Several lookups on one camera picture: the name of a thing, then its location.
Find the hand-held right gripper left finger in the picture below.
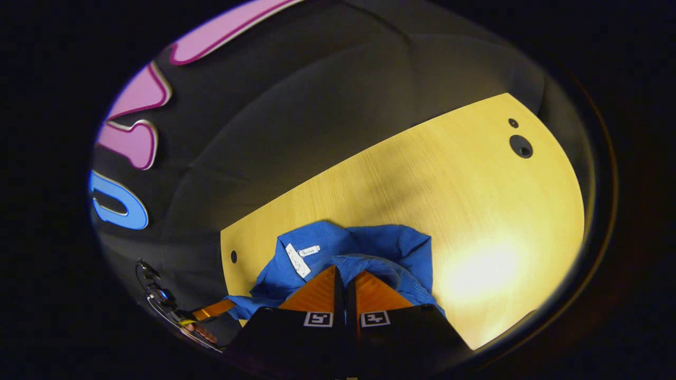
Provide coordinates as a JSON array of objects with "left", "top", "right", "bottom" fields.
[{"left": 224, "top": 265, "right": 344, "bottom": 380}]

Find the white cable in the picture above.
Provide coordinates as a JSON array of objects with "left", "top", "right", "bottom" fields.
[{"left": 147, "top": 294, "right": 223, "bottom": 353}]

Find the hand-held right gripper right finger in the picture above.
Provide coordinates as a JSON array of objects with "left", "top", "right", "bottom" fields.
[{"left": 346, "top": 269, "right": 473, "bottom": 380}]

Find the blue button shirt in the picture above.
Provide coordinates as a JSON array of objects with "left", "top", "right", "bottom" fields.
[{"left": 227, "top": 221, "right": 447, "bottom": 322}]

